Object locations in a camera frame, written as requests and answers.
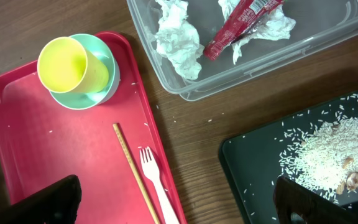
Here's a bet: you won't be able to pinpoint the wooden chopstick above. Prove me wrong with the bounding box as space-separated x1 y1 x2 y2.
112 123 160 224

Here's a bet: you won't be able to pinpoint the white plastic fork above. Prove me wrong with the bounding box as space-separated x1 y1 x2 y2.
140 146 180 224

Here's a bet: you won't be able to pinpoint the light green bowl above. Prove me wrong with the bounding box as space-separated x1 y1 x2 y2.
50 34 121 110

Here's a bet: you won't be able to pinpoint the red snack wrapper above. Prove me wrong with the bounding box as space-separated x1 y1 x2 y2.
203 0 284 60

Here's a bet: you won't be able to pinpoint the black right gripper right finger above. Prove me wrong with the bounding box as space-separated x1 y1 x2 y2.
273 177 358 224

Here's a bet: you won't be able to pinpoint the white tissue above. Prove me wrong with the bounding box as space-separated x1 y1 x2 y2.
155 0 204 80
218 0 296 63

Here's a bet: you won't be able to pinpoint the yellow plastic cup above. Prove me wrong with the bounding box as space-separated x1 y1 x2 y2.
37 37 109 93

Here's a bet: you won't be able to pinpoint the rice and nut scraps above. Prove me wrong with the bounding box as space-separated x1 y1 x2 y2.
278 118 358 203

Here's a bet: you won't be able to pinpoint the red plastic tray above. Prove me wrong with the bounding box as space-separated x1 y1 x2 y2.
0 32 186 223

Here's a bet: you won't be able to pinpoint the clear plastic bin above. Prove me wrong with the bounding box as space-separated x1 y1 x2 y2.
127 0 358 101

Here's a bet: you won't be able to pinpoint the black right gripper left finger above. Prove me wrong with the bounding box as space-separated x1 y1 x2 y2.
0 175 82 224

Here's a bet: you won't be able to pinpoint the black tray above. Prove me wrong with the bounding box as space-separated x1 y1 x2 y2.
218 91 358 223

